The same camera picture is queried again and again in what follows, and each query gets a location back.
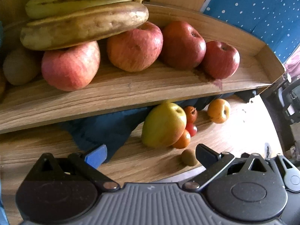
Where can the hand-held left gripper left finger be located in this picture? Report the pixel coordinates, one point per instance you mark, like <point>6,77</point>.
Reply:
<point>97,155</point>

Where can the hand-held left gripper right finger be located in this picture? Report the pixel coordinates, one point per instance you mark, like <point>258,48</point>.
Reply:
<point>206,155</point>

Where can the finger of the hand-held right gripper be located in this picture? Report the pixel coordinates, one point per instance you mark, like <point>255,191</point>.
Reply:
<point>287,168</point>

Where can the small olive-brown fruit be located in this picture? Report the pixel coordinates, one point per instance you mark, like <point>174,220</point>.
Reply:
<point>188,157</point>

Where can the small tangerine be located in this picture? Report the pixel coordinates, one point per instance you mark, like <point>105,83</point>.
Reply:
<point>184,140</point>

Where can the cherry tomato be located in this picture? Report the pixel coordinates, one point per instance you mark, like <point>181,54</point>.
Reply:
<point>192,129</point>

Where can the small red-orange fruit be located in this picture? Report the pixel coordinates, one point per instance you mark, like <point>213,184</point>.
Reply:
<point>191,113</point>

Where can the small yellow apple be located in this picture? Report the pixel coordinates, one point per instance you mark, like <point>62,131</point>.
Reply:
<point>219,111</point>

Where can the green-red mango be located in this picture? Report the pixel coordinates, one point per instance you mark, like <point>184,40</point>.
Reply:
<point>163,125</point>

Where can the black chair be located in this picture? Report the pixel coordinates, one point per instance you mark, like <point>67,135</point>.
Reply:
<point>288,103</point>

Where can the wooden shelf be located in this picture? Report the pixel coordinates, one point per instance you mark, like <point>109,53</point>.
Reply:
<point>140,93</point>

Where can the red apple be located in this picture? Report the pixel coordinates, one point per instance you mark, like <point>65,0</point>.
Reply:
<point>70,66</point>
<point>221,59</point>
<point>184,45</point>
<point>134,48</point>

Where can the pink printed blanket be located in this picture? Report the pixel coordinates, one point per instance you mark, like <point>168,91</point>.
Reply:
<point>294,66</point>

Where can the brown kiwi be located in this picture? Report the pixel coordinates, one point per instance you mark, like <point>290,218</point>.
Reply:
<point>21,66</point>

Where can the large brown banana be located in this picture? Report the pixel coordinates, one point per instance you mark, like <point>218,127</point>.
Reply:
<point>82,28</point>

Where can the yellow banana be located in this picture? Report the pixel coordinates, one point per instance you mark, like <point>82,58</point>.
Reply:
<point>77,4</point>

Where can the blue white-dotted cloth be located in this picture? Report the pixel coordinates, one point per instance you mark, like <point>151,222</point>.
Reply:
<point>257,9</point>

